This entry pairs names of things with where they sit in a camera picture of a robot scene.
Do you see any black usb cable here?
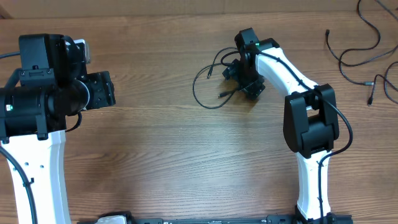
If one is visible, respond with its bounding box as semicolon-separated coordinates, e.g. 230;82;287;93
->
192;46;249;110

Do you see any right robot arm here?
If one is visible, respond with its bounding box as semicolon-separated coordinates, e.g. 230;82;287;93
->
234;28;340;223

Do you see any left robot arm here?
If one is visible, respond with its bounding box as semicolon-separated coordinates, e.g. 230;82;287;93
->
1;34;116;223

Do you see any cardboard back panel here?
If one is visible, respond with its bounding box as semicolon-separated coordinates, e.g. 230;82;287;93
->
0;0;398;20

